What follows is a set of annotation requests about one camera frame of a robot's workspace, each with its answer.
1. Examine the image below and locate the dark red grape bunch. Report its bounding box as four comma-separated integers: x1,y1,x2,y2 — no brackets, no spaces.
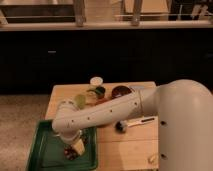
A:
64,136,87,160

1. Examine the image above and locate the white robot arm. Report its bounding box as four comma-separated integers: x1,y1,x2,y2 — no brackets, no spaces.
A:
52,79,213,171

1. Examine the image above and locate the green plastic tray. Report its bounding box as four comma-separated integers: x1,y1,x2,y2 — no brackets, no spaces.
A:
26,120,98,171

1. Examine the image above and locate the light green cup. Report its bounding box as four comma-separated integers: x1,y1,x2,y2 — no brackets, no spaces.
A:
74,94,86,109

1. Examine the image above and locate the orange bowl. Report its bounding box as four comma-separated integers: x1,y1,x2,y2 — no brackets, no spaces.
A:
95,98,108,105

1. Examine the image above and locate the wooden table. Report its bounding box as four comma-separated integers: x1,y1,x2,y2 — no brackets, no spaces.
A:
46,84,158,171

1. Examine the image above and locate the dark green mug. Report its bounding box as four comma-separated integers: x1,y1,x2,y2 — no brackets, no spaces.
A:
89,86,106,99

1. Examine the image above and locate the white lidded cup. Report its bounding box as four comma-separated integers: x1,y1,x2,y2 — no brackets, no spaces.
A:
90,76,103,87

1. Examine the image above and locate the dark maroon bowl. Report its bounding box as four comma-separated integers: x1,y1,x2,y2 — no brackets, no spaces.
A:
111,85,131,99

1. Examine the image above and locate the yellow banana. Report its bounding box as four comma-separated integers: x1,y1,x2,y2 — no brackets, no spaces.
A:
148,154,158,165

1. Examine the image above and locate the grey blue cloth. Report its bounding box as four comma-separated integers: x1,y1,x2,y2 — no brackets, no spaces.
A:
129,85,145,91

